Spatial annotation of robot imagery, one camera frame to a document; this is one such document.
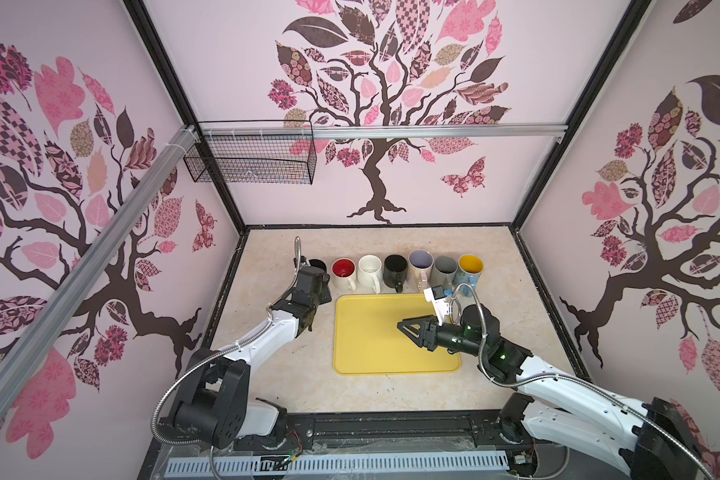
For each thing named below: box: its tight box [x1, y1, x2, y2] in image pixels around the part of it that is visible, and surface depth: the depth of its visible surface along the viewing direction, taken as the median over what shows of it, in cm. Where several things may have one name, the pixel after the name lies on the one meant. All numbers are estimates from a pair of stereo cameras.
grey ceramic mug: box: [430, 255, 459, 291], surface depth 97 cm
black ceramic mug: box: [383, 254, 408, 294], surface depth 100 cm
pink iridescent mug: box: [408, 249, 435, 292], surface depth 97 cm
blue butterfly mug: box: [453, 254, 484, 297], surface depth 97 cm
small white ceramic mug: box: [331, 257, 357, 292], surface depth 100 cm
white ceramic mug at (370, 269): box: [358, 254, 383, 294], surface depth 100 cm
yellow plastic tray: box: [333, 294, 461, 374], surface depth 93 cm
